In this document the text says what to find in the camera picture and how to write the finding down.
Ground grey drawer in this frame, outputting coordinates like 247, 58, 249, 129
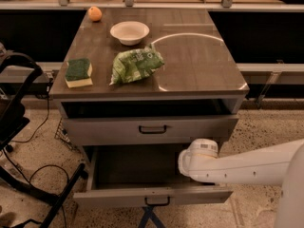
63, 114, 238, 146
74, 144, 232, 208

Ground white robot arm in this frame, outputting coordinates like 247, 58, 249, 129
178, 139, 304, 228

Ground grey drawer cabinet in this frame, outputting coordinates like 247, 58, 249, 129
50, 9, 249, 160

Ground grey top drawer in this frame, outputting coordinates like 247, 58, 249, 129
63, 114, 238, 146

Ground green chip bag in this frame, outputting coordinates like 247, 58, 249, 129
110, 45, 164, 85

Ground white bowl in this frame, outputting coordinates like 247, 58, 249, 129
110, 21, 150, 46

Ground green yellow sponge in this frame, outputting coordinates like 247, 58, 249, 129
65, 58, 93, 88

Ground blue tape cross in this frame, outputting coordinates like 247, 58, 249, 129
138, 206, 165, 228

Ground orange fruit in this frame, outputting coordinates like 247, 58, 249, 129
87, 7, 103, 22

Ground wire basket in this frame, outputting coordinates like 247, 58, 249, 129
54, 120, 78, 151

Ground black floor cable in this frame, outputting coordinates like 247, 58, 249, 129
0, 83, 70, 228

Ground black chair frame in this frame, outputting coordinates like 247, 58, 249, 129
0, 50, 86, 228

